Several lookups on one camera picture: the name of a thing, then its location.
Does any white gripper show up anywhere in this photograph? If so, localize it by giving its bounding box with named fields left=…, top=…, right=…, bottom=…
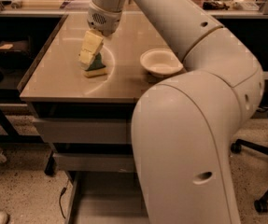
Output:
left=79, top=2, right=121, bottom=70

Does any green and yellow sponge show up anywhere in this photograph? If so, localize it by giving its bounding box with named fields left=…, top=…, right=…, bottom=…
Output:
left=83, top=53, right=106, bottom=77

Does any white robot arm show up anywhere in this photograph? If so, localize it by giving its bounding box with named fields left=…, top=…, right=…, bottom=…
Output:
left=88, top=0, right=264, bottom=224

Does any grey drawer cabinet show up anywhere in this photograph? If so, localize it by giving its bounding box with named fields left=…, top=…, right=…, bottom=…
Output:
left=16, top=11, right=188, bottom=185

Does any grey top drawer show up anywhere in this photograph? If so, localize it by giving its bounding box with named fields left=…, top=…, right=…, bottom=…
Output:
left=33, top=119, right=131, bottom=145

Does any grey middle drawer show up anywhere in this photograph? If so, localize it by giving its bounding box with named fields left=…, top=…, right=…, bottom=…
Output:
left=53, top=153, right=135, bottom=173

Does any open grey bottom drawer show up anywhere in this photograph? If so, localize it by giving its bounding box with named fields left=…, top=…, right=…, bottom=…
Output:
left=64, top=172, right=150, bottom=224

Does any white paper bowl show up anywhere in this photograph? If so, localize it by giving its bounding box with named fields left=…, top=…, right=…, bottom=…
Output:
left=140, top=49, right=183, bottom=77

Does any black cable on floor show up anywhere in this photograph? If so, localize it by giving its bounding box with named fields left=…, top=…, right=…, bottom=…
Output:
left=58, top=179, right=70, bottom=220

